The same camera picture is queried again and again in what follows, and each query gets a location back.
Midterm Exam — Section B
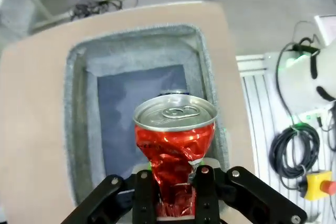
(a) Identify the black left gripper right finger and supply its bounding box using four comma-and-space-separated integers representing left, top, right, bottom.
193, 165, 308, 224

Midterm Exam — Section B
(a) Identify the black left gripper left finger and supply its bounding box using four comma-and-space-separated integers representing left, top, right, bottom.
61, 169, 159, 224

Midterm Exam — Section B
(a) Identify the crushed red can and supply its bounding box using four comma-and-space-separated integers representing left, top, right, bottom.
133, 95, 218, 218

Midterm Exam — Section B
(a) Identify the grey fabric basket Can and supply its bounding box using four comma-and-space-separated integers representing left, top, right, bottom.
62, 23, 232, 207

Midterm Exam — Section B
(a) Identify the yellow emergency stop box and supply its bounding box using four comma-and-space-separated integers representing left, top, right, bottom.
303, 170, 336, 201

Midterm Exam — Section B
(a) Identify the white power strip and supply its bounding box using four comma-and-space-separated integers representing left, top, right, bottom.
299, 105, 335, 130

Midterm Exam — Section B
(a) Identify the coiled black cable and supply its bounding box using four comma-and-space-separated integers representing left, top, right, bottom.
269, 123, 321, 191

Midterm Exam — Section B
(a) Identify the aluminium base plate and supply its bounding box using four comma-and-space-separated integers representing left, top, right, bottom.
235, 52, 336, 224

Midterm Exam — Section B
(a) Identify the black floor cable bundle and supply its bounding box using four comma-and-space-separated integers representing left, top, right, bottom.
70, 0, 139, 22

